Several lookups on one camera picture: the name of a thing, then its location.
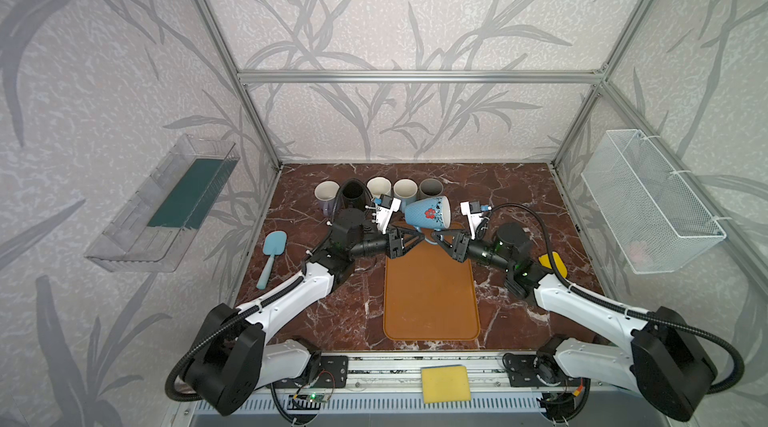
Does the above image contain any blue speckled mug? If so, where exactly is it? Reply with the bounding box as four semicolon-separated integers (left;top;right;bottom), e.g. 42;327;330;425
404;196;451;230

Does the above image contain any light blue mug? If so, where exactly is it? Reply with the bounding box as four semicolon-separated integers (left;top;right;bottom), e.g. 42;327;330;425
393;178;419;208

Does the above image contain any white ceramic mug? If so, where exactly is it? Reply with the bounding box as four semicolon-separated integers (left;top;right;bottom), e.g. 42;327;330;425
366;176;392;203

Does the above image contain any grey mug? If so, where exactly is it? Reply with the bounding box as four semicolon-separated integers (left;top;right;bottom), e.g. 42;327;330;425
418;178;444;200

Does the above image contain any black mug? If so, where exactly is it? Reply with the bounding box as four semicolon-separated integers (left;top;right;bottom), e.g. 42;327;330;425
340;178;368;211

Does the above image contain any lavender mug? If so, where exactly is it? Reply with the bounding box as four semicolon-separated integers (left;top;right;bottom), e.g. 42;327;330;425
314;180;340;218

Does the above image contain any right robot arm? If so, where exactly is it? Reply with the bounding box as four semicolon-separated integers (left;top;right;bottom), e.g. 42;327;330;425
430;202;746;422

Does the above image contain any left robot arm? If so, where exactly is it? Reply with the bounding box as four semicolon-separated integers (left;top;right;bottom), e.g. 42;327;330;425
164;209;424;416

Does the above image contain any orange rubber tray mat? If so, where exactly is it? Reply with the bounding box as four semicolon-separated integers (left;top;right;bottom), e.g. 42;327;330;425
383;240;481;341

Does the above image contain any light blue silicone spatula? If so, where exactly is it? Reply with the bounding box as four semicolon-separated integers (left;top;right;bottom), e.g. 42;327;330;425
257;231;287;290

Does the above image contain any yellow sponge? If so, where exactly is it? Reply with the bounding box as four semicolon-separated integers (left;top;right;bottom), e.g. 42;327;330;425
421;365;471;404

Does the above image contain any small green circuit board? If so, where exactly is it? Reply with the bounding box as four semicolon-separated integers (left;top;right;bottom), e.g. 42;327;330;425
290;392;333;410

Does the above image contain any green mat in shelf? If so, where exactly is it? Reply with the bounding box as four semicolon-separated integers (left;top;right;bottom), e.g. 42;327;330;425
148;158;238;229

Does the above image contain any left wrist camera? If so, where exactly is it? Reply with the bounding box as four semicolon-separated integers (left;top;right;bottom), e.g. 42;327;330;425
372;194;401;234

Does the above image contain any yellow handled tool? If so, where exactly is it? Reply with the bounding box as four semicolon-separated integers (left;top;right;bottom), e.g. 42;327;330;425
537;252;569;279

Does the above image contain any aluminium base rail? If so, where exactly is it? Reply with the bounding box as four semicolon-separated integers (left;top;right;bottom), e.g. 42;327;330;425
179;350;679;416

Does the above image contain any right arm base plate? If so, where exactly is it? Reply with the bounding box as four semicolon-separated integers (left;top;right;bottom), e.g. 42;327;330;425
502;352;581;390

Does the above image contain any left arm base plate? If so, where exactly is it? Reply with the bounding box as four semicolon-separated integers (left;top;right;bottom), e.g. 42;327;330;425
280;354;350;389

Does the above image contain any white wire basket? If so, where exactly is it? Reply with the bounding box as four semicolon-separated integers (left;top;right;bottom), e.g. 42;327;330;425
582;129;727;275

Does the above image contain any clear acrylic wall shelf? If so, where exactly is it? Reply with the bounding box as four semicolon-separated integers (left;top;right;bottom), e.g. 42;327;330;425
85;134;240;273

